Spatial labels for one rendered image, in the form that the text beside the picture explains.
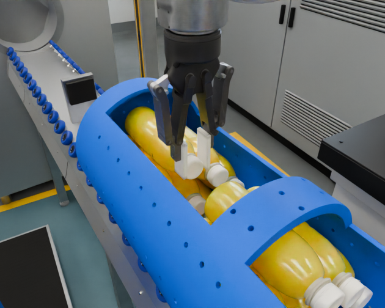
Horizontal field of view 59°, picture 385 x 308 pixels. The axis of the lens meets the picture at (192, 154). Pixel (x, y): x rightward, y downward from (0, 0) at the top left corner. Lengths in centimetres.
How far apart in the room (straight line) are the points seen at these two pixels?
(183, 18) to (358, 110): 184
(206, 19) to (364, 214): 66
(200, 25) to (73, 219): 189
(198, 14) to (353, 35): 177
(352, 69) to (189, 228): 183
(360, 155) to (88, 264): 149
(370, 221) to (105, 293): 130
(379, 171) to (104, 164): 58
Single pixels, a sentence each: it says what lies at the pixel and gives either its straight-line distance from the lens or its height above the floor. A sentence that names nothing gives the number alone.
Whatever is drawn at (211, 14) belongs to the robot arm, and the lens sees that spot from 43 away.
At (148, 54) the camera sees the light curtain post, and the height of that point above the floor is 105.
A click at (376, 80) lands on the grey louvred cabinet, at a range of 210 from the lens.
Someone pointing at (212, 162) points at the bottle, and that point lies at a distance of 64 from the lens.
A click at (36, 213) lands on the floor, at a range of 233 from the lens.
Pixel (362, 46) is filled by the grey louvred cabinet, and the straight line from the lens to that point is 212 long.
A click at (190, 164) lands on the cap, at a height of 118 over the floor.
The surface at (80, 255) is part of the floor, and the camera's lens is 202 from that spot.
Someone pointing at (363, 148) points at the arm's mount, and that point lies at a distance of 91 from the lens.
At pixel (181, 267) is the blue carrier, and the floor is 116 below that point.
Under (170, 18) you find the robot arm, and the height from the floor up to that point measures 142.
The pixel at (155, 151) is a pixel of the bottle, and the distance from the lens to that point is 61.
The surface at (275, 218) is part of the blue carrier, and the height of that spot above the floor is 123.
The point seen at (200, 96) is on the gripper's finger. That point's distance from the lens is 51.
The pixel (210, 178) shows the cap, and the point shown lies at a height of 113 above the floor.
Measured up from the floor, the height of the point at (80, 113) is 96.
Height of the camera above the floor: 153
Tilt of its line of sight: 36 degrees down
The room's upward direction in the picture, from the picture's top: straight up
